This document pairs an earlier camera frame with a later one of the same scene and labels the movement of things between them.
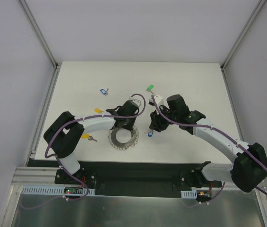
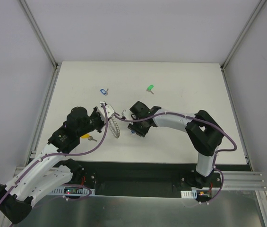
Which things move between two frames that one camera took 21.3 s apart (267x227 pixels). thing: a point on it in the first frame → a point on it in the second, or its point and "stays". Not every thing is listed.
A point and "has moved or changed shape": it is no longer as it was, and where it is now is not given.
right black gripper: (158, 123) → (137, 127)
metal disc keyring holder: (123, 138) has moved or changed shape
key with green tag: (149, 88) stays
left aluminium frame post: (39, 34) stays
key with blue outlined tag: (104, 92) stays
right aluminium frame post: (243, 34) stays
